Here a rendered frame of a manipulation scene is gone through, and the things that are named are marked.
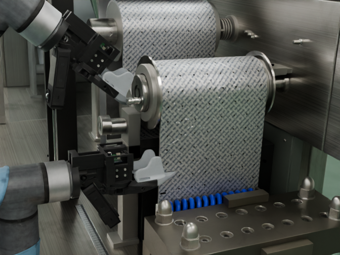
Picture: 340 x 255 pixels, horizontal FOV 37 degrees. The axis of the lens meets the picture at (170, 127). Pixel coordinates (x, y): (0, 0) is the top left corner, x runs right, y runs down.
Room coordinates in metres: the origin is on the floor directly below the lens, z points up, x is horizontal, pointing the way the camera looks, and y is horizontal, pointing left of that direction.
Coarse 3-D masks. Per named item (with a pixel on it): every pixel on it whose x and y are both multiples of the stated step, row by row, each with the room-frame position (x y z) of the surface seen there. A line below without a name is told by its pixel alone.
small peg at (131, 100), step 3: (126, 99) 0.95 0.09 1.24; (129, 99) 0.94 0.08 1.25; (132, 99) 0.95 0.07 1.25; (135, 99) 0.95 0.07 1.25; (138, 99) 0.95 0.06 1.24; (126, 102) 0.95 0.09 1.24; (129, 102) 0.94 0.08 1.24; (132, 102) 0.95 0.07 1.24; (135, 102) 0.95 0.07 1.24; (138, 102) 0.95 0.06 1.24
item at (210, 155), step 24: (192, 120) 0.96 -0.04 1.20; (216, 120) 0.98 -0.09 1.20; (240, 120) 1.00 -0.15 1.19; (168, 144) 0.94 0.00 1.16; (192, 144) 0.96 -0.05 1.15; (216, 144) 0.98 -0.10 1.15; (240, 144) 1.00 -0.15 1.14; (168, 168) 0.94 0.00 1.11; (192, 168) 0.96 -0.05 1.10; (216, 168) 0.98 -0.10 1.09; (240, 168) 1.00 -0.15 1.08; (168, 192) 0.94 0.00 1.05; (192, 192) 0.96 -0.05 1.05; (216, 192) 0.98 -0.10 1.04
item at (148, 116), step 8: (144, 64) 0.98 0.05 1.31; (136, 72) 1.02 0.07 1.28; (144, 72) 0.98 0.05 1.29; (152, 72) 0.95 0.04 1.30; (152, 80) 0.94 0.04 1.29; (152, 88) 0.93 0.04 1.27; (152, 96) 0.93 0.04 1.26; (152, 104) 0.93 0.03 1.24; (144, 112) 0.97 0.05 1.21; (152, 112) 0.93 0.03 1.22; (144, 120) 0.97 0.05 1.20
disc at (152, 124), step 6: (144, 60) 1.00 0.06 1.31; (150, 60) 0.97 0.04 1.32; (150, 66) 0.97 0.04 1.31; (156, 66) 0.95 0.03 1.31; (156, 72) 0.94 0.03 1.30; (156, 78) 0.94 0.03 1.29; (156, 84) 0.94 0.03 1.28; (156, 108) 0.93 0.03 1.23; (156, 114) 0.93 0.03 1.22; (156, 120) 0.93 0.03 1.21; (150, 126) 0.96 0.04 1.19
